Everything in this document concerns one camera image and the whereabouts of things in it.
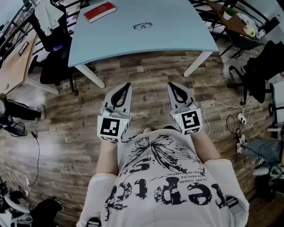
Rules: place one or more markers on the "black eyeglasses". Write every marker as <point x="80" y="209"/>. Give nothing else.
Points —
<point x="142" y="26"/>

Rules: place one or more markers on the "red hardcover book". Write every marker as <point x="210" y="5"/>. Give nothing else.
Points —
<point x="99" y="11"/>

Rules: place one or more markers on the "person's white printed shirt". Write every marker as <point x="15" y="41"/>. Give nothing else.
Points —
<point x="159" y="210"/>

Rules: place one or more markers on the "light wooden desk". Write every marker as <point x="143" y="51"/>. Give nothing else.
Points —
<point x="13" y="66"/>

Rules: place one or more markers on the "grey cloth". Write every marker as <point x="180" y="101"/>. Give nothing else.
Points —
<point x="48" y="15"/>

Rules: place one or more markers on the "black office chair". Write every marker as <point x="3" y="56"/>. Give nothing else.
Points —
<point x="53" y="73"/>

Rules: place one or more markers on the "person's left forearm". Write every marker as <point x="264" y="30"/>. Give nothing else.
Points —
<point x="106" y="159"/>

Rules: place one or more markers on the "green potted plant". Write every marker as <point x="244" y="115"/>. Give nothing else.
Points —
<point x="229" y="11"/>

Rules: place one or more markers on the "person's right forearm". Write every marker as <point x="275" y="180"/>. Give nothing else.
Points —
<point x="204" y="148"/>

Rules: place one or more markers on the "black swivel chair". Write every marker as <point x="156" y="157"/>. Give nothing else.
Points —
<point x="259" y="73"/>

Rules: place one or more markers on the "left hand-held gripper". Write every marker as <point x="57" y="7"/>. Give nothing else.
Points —
<point x="111" y="127"/>

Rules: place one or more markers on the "white table leg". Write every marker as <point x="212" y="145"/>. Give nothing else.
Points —
<point x="91" y="76"/>
<point x="197" y="64"/>

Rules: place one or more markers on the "black round device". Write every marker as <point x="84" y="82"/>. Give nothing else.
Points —
<point x="15" y="128"/>

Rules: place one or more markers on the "black picture frame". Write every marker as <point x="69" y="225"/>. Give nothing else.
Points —
<point x="23" y="48"/>

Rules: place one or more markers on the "brown wooden table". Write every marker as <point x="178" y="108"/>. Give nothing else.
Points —
<point x="233" y="22"/>

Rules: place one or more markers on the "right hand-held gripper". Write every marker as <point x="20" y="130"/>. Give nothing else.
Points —
<point x="189" y="120"/>

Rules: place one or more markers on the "black bag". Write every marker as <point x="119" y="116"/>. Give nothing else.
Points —
<point x="46" y="210"/>

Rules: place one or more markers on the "grey bag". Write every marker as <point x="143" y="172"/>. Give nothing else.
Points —
<point x="264" y="150"/>

